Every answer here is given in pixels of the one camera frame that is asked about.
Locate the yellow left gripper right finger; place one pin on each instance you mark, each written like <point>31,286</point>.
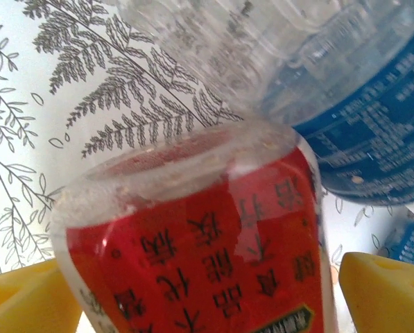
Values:
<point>390,298</point>

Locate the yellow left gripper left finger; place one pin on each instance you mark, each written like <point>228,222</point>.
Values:
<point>19,301</point>

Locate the amber bottle red label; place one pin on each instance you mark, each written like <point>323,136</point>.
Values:
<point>192,260</point>

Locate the long clear bottle blue label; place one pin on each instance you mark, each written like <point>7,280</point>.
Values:
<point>366,121</point>

